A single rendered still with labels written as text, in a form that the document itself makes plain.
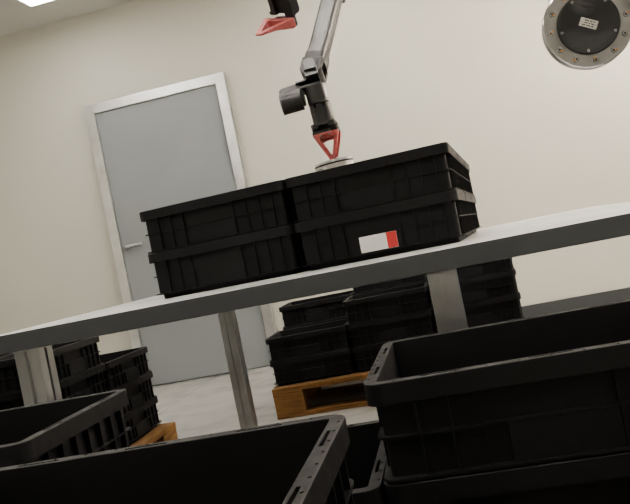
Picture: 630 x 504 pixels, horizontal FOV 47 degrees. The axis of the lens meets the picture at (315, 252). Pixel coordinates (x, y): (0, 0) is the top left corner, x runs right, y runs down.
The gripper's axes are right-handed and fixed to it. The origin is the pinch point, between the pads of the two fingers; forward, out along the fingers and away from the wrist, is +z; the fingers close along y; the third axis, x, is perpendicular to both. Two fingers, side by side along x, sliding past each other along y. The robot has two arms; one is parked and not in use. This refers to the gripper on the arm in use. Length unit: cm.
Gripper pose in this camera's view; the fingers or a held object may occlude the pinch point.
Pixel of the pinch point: (333, 157)
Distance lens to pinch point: 196.5
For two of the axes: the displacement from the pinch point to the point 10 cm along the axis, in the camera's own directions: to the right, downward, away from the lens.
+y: -1.3, 0.6, -9.9
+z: 2.5, 9.7, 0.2
